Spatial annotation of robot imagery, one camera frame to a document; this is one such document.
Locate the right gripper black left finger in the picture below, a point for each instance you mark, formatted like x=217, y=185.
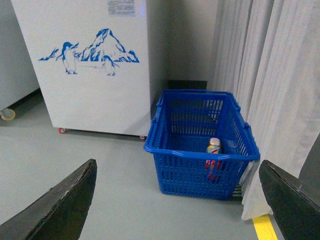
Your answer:
x=60, y=213

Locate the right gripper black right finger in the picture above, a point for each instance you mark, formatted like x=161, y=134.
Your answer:
x=294, y=203

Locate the iced tea bottle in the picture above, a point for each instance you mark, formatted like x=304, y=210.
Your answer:
x=214, y=146

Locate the yellow floor tape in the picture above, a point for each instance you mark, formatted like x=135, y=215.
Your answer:
x=264, y=228

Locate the red freezer caster wheel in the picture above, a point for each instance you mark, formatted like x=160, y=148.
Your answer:
x=62, y=130

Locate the beige cabinet caster wheel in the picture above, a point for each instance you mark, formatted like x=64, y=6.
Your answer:
x=7, y=114

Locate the blue plastic shopping basket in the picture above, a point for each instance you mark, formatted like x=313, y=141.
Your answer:
x=183, y=124

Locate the white chest freezer blue rim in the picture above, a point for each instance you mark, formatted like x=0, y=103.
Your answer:
x=92, y=68

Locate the white pleated curtain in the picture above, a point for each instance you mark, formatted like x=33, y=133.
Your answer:
x=267, y=53

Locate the grey info sticker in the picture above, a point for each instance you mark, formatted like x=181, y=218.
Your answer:
x=121, y=8

